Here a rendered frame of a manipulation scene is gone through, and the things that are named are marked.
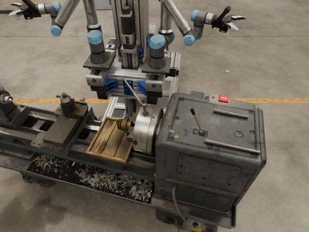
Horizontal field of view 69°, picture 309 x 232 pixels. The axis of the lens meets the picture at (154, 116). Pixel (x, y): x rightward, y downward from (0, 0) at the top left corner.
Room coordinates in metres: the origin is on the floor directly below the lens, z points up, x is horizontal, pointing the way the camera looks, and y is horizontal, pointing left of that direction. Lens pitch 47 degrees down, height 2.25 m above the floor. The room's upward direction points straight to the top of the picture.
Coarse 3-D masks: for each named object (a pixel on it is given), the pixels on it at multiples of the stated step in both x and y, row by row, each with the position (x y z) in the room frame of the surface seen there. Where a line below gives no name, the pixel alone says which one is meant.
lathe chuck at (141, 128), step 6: (150, 108) 1.01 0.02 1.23; (138, 114) 0.95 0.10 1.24; (138, 120) 0.91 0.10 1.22; (144, 120) 0.91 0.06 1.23; (150, 120) 0.90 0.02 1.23; (138, 126) 0.88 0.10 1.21; (144, 126) 0.87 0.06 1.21; (138, 132) 0.85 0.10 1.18; (144, 132) 0.85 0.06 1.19; (132, 138) 0.84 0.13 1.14; (138, 138) 0.83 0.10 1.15; (144, 138) 0.82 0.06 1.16; (138, 144) 0.81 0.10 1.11; (144, 144) 0.81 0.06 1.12; (138, 150) 0.82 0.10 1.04; (144, 150) 0.80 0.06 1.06
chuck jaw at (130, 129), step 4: (128, 128) 0.94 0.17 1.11; (132, 128) 0.94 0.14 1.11; (128, 132) 0.90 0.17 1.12; (132, 132) 0.90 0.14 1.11; (128, 136) 0.86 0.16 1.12; (132, 136) 0.87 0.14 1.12; (128, 140) 0.85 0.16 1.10; (132, 140) 0.85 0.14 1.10; (136, 140) 0.83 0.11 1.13; (136, 144) 0.82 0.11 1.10
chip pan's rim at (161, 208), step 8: (24, 160) 1.05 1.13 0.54; (32, 160) 1.05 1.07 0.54; (8, 168) 0.98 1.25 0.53; (16, 168) 0.94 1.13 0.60; (40, 176) 0.89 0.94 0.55; (72, 184) 0.80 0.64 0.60; (96, 192) 0.76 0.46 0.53; (104, 192) 0.73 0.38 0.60; (128, 200) 0.69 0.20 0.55; (160, 208) 0.63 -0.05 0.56; (168, 208) 0.62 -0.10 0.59; (192, 208) 0.63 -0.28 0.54; (232, 208) 0.63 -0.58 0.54; (184, 216) 0.58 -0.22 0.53; (192, 216) 0.56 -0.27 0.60; (224, 216) 0.57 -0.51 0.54; (232, 216) 0.57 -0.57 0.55; (216, 224) 0.51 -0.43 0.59; (232, 224) 0.52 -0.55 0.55
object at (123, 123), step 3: (120, 120) 1.01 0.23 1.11; (123, 120) 1.00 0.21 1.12; (126, 120) 1.00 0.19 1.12; (120, 123) 0.99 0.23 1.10; (123, 123) 0.98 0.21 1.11; (126, 123) 0.98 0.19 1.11; (129, 123) 0.98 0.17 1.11; (132, 123) 1.01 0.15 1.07; (117, 126) 0.98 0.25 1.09; (120, 126) 0.97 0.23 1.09; (123, 126) 0.97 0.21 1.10; (126, 126) 0.97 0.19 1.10; (132, 126) 1.00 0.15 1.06; (120, 129) 0.97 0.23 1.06; (123, 129) 0.96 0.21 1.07
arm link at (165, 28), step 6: (162, 6) 1.68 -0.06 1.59; (162, 12) 1.68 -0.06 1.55; (162, 18) 1.68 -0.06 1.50; (168, 18) 1.67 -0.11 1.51; (162, 24) 1.68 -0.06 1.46; (168, 24) 1.67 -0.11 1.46; (162, 30) 1.67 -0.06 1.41; (168, 30) 1.67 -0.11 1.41; (168, 36) 1.66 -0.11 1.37; (174, 36) 1.73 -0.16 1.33; (168, 42) 1.63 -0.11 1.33
